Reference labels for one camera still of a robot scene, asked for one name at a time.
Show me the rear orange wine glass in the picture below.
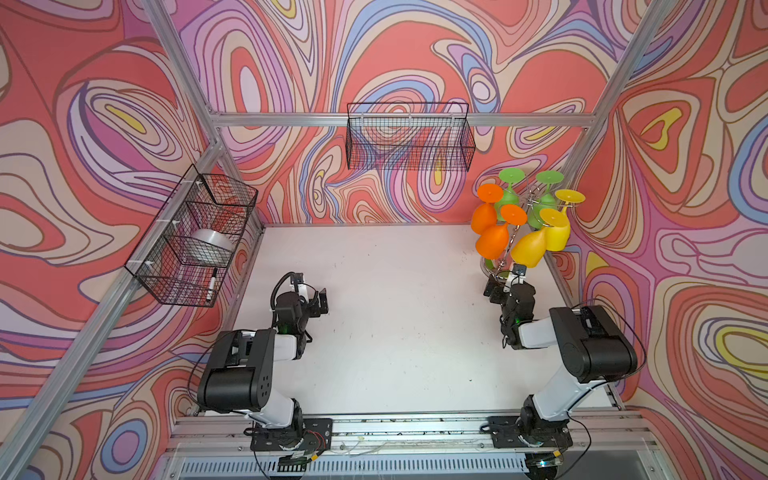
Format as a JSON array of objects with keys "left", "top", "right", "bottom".
[{"left": 471, "top": 184, "right": 504, "bottom": 235}]

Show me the black marker pen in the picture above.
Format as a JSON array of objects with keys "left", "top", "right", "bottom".
[{"left": 206, "top": 268, "right": 218, "bottom": 303}]

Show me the green wine glass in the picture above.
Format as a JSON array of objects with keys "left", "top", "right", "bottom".
[
  {"left": 494, "top": 167, "right": 525, "bottom": 222},
  {"left": 528, "top": 170, "right": 565, "bottom": 230}
]

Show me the left black wire basket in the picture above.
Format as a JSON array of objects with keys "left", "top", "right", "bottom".
[{"left": 124, "top": 166, "right": 258, "bottom": 307}]

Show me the chrome wine glass rack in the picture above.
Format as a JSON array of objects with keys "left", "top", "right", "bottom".
[{"left": 480, "top": 184, "right": 550, "bottom": 281}]

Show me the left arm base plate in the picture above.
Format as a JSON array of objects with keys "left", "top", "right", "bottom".
[{"left": 244, "top": 417, "right": 333, "bottom": 453}]

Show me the left green wine glass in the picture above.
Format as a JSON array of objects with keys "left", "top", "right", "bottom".
[{"left": 494, "top": 167, "right": 525, "bottom": 222}]

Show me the black wire basket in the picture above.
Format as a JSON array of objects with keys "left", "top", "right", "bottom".
[
  {"left": 345, "top": 100, "right": 476, "bottom": 172},
  {"left": 124, "top": 166, "right": 258, "bottom": 307}
]

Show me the silver tape roll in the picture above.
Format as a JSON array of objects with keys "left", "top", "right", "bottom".
[{"left": 185, "top": 229, "right": 235, "bottom": 267}]

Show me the orange wine glass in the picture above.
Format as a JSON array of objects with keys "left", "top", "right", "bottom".
[
  {"left": 475, "top": 205, "right": 527, "bottom": 260},
  {"left": 471, "top": 184, "right": 504, "bottom": 235}
]

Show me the front orange wine glass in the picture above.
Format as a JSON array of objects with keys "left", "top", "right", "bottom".
[{"left": 475, "top": 205, "right": 527, "bottom": 260}]

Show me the back black wire basket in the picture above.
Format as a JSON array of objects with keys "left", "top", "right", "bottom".
[{"left": 345, "top": 100, "right": 476, "bottom": 172}]

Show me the yellow wine glass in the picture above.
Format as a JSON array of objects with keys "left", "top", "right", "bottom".
[
  {"left": 513, "top": 228, "right": 549, "bottom": 268},
  {"left": 540, "top": 189, "right": 586, "bottom": 252}
]

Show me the right green wine glass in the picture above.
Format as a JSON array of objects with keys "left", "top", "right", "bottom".
[{"left": 528, "top": 170, "right": 565, "bottom": 230}]

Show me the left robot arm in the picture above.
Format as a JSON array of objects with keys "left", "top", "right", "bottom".
[{"left": 196, "top": 271, "right": 329, "bottom": 435}]

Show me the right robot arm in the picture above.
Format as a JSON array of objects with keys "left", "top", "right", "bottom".
[{"left": 484, "top": 277, "right": 638, "bottom": 446}]

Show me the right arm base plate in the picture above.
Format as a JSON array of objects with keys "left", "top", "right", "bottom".
[{"left": 480, "top": 416, "right": 573, "bottom": 450}]

